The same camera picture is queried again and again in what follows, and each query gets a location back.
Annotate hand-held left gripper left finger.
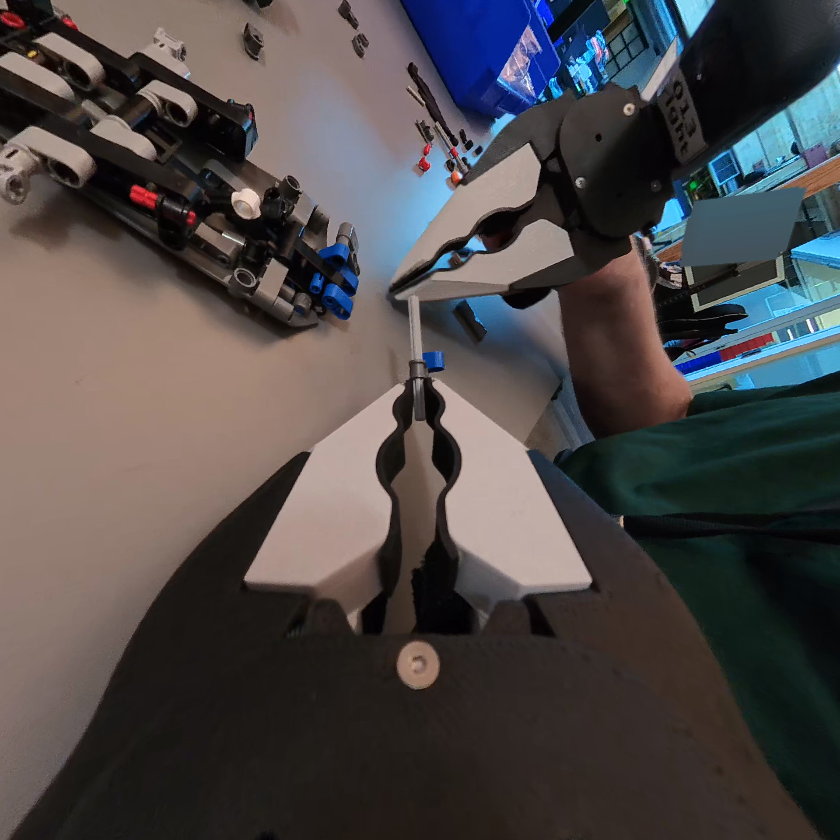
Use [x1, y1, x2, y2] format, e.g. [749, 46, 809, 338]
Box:
[243, 382, 417, 634]

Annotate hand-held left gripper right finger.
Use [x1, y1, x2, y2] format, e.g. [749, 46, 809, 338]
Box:
[427, 381, 595, 634]

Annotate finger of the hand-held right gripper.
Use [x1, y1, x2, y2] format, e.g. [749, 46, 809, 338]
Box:
[387, 220, 578, 303]
[388, 141, 546, 291]

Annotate light grey axle blue connector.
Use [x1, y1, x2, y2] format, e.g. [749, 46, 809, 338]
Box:
[407, 295, 447, 421]

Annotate small lego gearbox assembly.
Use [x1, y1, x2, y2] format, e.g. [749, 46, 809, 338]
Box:
[0, 0, 363, 330]

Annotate person's right forearm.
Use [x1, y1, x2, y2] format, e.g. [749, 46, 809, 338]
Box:
[558, 246, 694, 439]

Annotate small red and grey assembly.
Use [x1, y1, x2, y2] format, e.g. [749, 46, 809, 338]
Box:
[413, 118, 473, 175]

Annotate dark grey orange-striped tile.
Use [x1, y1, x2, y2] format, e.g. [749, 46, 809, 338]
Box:
[453, 301, 488, 343]

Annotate clear plastic bags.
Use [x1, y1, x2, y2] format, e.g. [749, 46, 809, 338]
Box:
[499, 26, 549, 99]

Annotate blue plastic bin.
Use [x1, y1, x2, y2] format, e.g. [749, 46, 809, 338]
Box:
[399, 0, 563, 120]

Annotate person's green shirt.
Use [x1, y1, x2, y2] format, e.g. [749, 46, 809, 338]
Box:
[554, 371, 840, 840]

